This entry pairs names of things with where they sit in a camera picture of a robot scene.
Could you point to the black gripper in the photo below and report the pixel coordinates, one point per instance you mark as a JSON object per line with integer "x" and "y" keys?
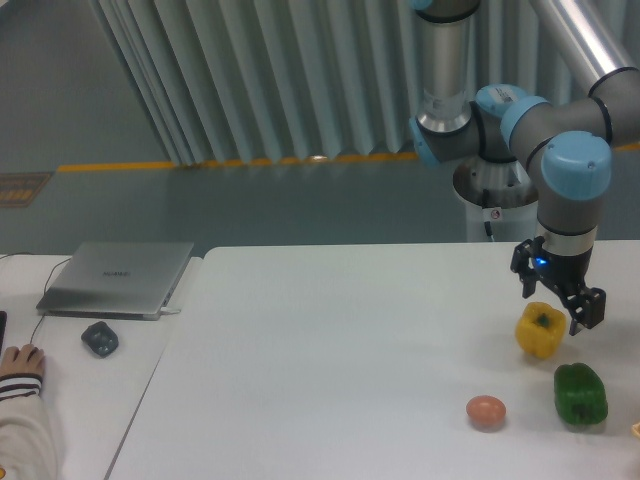
{"x": 532, "y": 260}

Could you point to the yellow bell pepper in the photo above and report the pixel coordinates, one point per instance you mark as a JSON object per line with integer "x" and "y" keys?
{"x": 540, "y": 330}

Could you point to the white striped sleeve forearm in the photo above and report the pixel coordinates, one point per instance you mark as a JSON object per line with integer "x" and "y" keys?
{"x": 27, "y": 445}

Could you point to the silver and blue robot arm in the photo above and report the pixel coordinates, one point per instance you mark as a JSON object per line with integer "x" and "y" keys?
{"x": 566, "y": 150}

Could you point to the green bell pepper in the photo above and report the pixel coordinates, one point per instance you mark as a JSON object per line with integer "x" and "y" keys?
{"x": 579, "y": 395}

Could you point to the person's hand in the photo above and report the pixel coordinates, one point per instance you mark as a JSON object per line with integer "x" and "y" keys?
{"x": 24, "y": 364}

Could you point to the brown egg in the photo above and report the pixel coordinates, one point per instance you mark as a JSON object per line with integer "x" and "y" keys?
{"x": 486, "y": 412}

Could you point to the white folding partition screen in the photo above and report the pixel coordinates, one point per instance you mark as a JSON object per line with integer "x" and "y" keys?
{"x": 247, "y": 80}

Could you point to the silver closed laptop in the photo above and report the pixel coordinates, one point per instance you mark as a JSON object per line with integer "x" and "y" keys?
{"x": 118, "y": 280}

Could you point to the black plastic adapter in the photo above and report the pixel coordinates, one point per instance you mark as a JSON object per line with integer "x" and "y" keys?
{"x": 100, "y": 339}

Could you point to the black keyboard edge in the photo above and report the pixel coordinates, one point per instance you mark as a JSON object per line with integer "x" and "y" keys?
{"x": 3, "y": 324}

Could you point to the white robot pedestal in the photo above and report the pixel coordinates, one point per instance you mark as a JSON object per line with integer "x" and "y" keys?
{"x": 499, "y": 199}

